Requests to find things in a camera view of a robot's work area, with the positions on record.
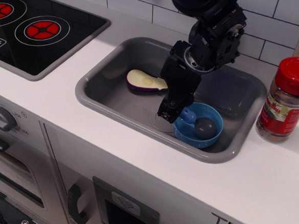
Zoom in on red lid spice jar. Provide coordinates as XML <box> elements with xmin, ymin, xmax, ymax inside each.
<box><xmin>256</xmin><ymin>57</ymin><xmax>299</xmax><ymax>143</ymax></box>

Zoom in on grey plastic sink basin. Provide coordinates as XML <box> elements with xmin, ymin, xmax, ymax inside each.
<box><xmin>75</xmin><ymin>37</ymin><xmax>267</xmax><ymax>164</ymax></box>

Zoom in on dark grey cabinet handle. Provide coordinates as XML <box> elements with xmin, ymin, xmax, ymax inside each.
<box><xmin>67</xmin><ymin>184</ymin><xmax>89</xmax><ymax>224</ymax></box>

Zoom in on grey dishwasher control panel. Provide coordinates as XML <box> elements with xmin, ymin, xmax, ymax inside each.
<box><xmin>92</xmin><ymin>177</ymin><xmax>160</xmax><ymax>224</ymax></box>

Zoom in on toy eggplant half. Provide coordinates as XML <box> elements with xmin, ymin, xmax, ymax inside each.
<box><xmin>126</xmin><ymin>70</ymin><xmax>168</xmax><ymax>92</ymax></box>

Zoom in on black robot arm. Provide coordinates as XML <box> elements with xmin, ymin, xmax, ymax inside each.
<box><xmin>158</xmin><ymin>0</ymin><xmax>246</xmax><ymax>123</ymax></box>

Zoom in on grey oven knob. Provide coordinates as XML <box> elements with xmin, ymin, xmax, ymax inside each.
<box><xmin>0</xmin><ymin>107</ymin><xmax>17</xmax><ymax>132</ymax></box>

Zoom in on light blue plastic bowl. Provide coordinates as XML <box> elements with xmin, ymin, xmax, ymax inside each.
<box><xmin>173</xmin><ymin>102</ymin><xmax>224</xmax><ymax>148</ymax></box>

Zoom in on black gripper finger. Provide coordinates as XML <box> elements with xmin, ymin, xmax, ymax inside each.
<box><xmin>169</xmin><ymin>105</ymin><xmax>192</xmax><ymax>124</ymax></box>
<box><xmin>158</xmin><ymin>99</ymin><xmax>177</xmax><ymax>121</ymax></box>

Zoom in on black toy stove top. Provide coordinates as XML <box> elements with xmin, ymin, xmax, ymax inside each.
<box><xmin>0</xmin><ymin>0</ymin><xmax>111</xmax><ymax>81</ymax></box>

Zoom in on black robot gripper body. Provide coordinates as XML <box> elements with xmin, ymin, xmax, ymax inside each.
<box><xmin>157</xmin><ymin>38</ymin><xmax>205</xmax><ymax>108</ymax></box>

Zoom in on blue grey toy spoon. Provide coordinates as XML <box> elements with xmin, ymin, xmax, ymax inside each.
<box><xmin>178</xmin><ymin>106</ymin><xmax>220</xmax><ymax>141</ymax></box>

